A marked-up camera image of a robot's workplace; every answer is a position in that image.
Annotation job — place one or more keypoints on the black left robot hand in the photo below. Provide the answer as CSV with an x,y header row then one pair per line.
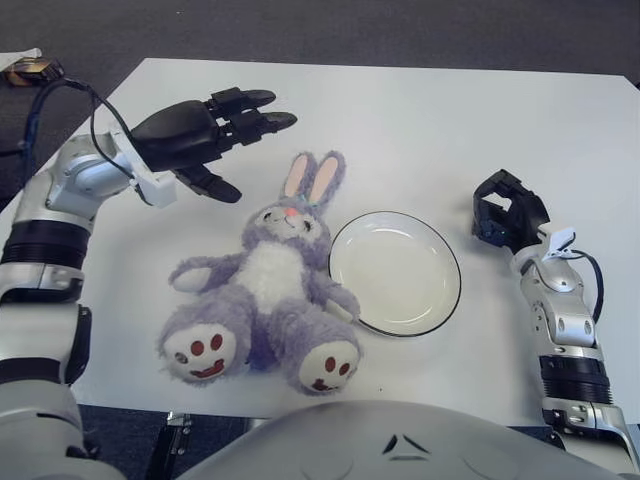
x,y
175,130

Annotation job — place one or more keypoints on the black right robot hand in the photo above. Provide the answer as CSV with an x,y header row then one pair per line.
x,y
525,215

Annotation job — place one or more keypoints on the purple plush bunny doll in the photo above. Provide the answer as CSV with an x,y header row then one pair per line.
x,y
275,270

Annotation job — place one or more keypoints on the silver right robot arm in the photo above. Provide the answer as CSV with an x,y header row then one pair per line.
x,y
565,320

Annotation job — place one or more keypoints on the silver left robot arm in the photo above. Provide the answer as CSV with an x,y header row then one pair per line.
x,y
45,240

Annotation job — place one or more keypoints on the white plate black rim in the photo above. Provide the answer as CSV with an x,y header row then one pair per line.
x,y
395,275

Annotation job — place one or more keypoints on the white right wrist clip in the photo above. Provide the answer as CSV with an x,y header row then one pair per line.
x,y
560,240

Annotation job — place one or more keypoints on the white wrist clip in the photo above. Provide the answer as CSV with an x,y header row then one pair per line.
x,y
560,240
157,187

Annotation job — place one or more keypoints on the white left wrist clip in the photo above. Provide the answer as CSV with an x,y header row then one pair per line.
x,y
157,187

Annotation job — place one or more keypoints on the brown cardboard box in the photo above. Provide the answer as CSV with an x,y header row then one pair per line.
x,y
30,70

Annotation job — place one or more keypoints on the black chair leg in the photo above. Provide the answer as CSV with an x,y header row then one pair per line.
x,y
6,151

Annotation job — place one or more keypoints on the white cloth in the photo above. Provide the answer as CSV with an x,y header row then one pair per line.
x,y
10,59

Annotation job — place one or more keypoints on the silver robot torso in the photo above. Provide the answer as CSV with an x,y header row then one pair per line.
x,y
400,450

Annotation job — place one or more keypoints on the black metal stand frame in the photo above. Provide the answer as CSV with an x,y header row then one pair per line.
x,y
177,420

